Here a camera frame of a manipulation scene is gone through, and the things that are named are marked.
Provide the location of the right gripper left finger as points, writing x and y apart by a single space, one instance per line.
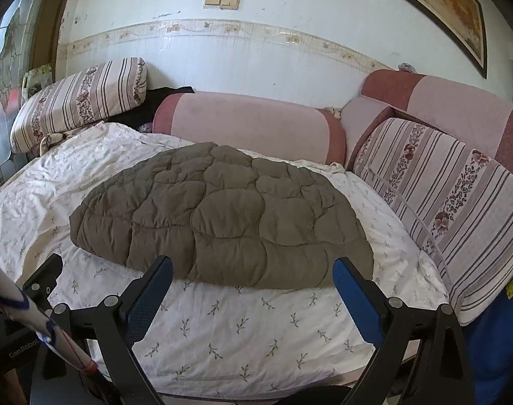
116 324

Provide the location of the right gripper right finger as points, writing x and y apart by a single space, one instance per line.
441 373

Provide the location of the olive quilted hooded jacket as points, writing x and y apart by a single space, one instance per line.
223 218

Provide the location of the blue fabric item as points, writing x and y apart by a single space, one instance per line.
490 349

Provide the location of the large striped floral cushion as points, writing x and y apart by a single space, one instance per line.
455 202

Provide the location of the small striped floral pillow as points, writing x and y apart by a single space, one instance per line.
100 92

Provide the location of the black garment behind pillows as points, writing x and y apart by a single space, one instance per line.
141 117

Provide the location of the upper pink red cushion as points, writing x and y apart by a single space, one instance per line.
476 117

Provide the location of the stained glass door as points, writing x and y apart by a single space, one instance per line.
16 35

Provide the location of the pink red-edged square cushion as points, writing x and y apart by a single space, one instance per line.
359 117

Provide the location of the pink bolster with red ends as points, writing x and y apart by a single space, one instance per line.
271 128

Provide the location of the beige wall switch plates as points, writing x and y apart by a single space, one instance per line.
223 4

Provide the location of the framed wall painting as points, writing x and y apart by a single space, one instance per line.
442 0

